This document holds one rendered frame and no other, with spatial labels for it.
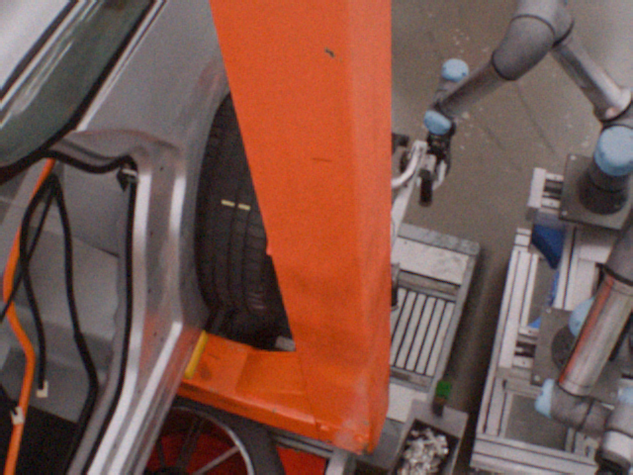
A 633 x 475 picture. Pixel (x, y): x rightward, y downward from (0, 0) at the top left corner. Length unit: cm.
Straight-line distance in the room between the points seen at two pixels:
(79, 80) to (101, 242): 73
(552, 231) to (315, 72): 168
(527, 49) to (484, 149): 145
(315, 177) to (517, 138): 247
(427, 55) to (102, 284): 209
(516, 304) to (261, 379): 103
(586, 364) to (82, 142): 107
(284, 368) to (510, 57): 97
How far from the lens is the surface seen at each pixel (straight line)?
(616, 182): 237
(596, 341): 179
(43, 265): 227
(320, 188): 118
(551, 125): 365
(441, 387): 236
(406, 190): 225
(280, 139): 111
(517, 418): 283
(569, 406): 186
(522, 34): 212
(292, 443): 273
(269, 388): 225
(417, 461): 239
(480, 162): 349
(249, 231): 210
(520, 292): 297
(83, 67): 158
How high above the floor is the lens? 289
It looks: 60 degrees down
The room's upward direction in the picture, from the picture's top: 9 degrees counter-clockwise
